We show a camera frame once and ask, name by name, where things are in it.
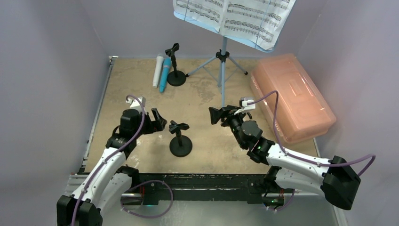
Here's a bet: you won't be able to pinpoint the black mic stand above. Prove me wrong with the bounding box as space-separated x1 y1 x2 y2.
165 43 186 87
169 120 192 157

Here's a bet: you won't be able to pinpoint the blue toy microphone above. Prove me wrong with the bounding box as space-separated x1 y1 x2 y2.
159 57 172 93

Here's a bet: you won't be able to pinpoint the white toy microphone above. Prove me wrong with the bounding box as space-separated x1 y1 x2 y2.
152 55 164 88

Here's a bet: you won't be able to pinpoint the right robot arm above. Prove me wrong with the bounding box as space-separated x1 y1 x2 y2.
208 105 361 210

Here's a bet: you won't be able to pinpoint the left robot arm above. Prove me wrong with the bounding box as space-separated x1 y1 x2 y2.
56 108 167 226

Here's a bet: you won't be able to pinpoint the pink plastic storage box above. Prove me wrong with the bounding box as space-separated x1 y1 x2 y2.
250 54 336 144

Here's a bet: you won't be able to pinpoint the sheet music pages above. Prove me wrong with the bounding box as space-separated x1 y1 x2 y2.
173 0 297 50

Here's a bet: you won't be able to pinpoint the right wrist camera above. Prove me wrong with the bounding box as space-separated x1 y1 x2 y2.
234 97 256 115

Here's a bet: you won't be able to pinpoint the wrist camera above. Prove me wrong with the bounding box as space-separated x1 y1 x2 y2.
126 96 146 112
234 97 256 115

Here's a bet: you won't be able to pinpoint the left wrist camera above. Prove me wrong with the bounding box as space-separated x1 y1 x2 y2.
126 96 146 112

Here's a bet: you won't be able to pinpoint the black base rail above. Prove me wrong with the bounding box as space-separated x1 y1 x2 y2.
137 173 294 207

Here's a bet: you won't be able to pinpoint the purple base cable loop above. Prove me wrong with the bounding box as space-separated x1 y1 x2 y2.
120 180 174 219

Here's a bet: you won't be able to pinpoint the aluminium frame rail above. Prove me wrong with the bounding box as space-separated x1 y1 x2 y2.
56 56 118 226

